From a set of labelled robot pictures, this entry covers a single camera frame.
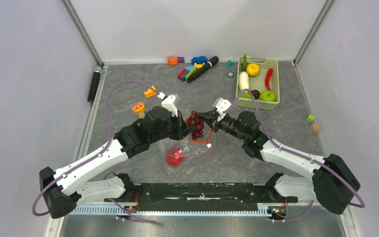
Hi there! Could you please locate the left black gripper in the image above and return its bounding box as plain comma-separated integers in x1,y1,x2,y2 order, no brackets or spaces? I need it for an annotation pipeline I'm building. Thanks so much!
150,110,193,143

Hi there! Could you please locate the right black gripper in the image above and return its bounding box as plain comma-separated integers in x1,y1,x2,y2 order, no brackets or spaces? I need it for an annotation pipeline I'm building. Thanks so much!
198,109,248,142

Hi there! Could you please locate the purple grape bunch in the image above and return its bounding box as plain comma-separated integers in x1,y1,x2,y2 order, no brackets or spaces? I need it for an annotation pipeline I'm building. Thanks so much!
186,111,204,141

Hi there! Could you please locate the clear zip bag orange zipper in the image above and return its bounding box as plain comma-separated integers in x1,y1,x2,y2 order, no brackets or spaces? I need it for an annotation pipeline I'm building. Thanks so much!
159,127,213,167

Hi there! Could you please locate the red apple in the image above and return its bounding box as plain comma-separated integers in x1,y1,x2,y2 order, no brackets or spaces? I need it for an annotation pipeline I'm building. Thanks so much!
165,147,184,166

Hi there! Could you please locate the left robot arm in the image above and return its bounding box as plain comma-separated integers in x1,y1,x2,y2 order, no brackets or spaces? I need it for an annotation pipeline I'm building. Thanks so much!
39,106,192,219

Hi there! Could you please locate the light green fruit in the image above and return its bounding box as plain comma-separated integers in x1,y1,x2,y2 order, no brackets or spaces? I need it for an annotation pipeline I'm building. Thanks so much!
239,90,252,100

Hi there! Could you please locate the wooden cube left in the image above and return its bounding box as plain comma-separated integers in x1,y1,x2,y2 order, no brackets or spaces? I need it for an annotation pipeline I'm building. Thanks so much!
137,112,145,119

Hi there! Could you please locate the wooden cube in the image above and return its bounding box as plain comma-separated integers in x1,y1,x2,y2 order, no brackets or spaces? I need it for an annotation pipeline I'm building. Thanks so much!
309,123,321,132
137,112,145,119

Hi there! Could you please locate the orange toy brick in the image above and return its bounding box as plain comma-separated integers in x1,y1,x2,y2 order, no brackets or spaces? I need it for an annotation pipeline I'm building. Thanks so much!
144,85,157,98

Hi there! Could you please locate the dark brown fruit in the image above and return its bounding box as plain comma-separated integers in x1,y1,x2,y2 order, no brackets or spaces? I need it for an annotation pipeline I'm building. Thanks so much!
251,89,261,100

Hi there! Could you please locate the white radish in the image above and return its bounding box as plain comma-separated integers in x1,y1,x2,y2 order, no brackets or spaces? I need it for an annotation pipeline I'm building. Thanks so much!
238,71,250,91

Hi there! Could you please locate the coloured block stack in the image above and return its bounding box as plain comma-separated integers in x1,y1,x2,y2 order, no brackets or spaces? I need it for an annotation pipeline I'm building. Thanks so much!
178,64,203,82

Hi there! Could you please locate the black microphone on table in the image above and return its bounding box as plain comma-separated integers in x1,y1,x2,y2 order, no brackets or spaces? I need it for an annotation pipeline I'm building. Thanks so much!
187,56,219,83

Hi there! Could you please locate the teal block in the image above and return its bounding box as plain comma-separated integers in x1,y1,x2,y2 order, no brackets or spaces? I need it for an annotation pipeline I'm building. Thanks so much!
226,60,234,68

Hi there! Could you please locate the green apple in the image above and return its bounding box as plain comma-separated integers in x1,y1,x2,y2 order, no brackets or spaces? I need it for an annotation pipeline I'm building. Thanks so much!
259,90,276,102

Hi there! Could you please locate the blue toy car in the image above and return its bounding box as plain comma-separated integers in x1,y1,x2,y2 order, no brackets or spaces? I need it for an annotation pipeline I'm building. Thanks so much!
191,56,208,65

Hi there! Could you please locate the yellow lemon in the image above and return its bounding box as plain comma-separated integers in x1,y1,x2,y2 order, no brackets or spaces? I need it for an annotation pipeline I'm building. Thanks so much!
246,63,260,77

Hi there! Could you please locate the green plastic basket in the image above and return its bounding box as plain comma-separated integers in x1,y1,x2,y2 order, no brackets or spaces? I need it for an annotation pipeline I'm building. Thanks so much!
235,55,280,110

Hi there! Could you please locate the green leaf vegetable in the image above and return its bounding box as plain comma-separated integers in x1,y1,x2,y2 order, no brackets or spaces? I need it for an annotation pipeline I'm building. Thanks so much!
241,54,248,72

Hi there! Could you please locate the red chili pepper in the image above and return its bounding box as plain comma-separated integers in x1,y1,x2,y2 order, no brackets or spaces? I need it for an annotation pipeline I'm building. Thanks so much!
265,68,273,91

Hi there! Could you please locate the green cube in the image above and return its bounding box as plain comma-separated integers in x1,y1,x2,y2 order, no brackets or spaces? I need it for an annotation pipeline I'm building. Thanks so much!
306,114,315,123

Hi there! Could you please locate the wooden cube right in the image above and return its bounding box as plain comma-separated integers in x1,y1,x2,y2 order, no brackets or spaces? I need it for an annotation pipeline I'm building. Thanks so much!
309,123,321,132

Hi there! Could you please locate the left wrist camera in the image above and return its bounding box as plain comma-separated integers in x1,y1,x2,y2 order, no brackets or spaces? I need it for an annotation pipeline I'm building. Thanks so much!
161,94,179,118

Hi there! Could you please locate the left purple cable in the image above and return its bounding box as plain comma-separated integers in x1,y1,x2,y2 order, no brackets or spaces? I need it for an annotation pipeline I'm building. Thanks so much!
31,80,166,217

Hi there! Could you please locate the purple cable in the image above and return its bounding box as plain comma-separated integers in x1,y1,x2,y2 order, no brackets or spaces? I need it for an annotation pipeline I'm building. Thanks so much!
224,89,366,209
31,80,166,217

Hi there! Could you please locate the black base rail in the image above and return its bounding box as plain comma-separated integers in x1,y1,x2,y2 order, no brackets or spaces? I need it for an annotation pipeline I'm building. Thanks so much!
115,183,298,212

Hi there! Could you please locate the black microphone at wall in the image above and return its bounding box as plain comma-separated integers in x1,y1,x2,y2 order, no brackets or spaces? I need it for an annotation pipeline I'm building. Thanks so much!
87,66,103,103

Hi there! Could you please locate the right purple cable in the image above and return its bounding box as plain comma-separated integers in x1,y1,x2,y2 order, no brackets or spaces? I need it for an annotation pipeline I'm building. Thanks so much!
224,89,366,209

